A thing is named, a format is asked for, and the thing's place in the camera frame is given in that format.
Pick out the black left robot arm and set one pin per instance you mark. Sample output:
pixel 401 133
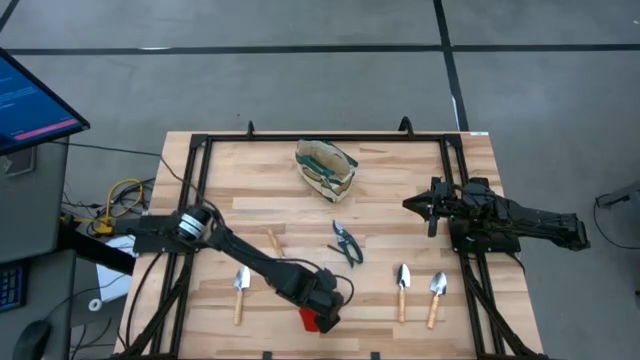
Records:
pixel 260 260

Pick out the grey desk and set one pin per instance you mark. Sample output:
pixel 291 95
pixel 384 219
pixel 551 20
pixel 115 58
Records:
pixel 50 300

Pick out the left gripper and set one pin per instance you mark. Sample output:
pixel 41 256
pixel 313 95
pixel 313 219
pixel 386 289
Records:
pixel 320 292

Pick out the computer monitor blue screen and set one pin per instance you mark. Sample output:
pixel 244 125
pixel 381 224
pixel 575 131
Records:
pixel 30 105

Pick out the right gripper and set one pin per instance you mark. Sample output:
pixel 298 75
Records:
pixel 440 202

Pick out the red gardening glove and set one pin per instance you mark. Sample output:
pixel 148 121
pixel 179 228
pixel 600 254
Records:
pixel 308 320

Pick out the black stand leg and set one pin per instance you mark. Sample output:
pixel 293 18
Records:
pixel 95 250

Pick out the black keyboard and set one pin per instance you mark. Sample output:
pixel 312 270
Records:
pixel 10 287

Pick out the black computer mouse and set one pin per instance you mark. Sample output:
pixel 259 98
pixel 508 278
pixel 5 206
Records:
pixel 31 340

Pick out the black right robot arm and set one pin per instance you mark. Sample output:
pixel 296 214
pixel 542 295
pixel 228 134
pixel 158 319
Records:
pixel 520 220

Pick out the grey cabinet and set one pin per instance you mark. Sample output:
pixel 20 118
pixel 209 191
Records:
pixel 30 200

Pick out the canvas gardening bag green trim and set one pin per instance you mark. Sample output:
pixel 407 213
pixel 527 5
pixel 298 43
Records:
pixel 325 170

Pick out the black metal table frame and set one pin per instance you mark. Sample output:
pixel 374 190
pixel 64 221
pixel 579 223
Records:
pixel 200 165

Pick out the white paper sheet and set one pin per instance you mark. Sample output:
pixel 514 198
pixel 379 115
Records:
pixel 112 282

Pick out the white tape roll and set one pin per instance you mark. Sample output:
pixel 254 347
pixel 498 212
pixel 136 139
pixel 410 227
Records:
pixel 90 305

